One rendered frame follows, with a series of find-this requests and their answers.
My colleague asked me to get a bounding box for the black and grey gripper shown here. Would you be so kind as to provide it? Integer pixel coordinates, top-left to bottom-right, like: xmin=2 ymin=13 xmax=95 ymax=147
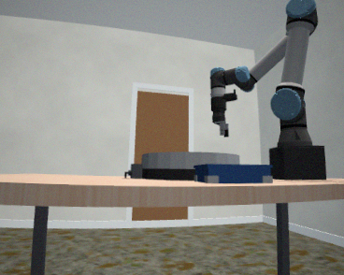
xmin=210 ymin=87 xmax=237 ymax=138

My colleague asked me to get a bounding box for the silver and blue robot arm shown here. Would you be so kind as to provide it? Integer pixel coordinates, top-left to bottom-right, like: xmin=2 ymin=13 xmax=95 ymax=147
xmin=210 ymin=0 xmax=318 ymax=146

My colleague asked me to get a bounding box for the blue crate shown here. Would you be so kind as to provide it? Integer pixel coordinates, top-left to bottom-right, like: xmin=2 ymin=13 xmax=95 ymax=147
xmin=193 ymin=164 xmax=273 ymax=183

